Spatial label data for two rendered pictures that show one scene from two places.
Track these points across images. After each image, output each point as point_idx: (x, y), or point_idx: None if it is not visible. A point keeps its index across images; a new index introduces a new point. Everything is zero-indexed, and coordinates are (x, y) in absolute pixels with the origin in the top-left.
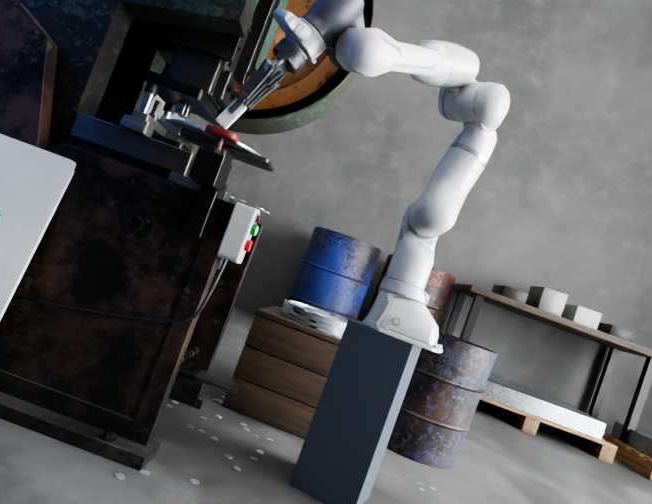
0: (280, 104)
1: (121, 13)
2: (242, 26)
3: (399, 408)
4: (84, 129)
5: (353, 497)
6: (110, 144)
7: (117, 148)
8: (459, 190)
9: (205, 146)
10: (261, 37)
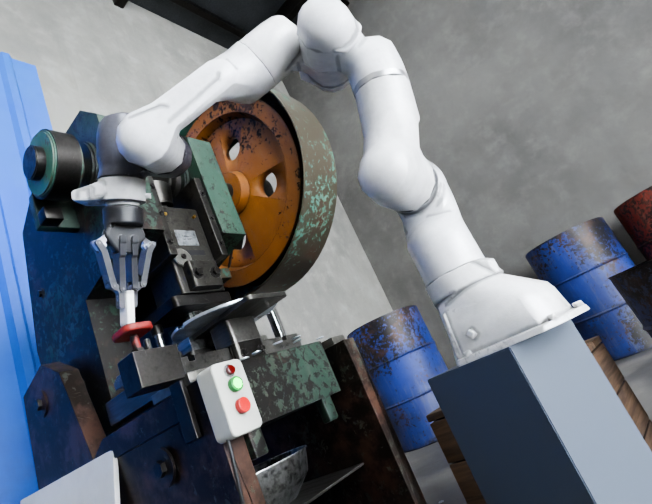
0: (290, 230)
1: (98, 304)
2: (147, 226)
3: (634, 435)
4: (113, 414)
5: None
6: (129, 409)
7: (133, 408)
8: (390, 125)
9: (213, 333)
10: (209, 210)
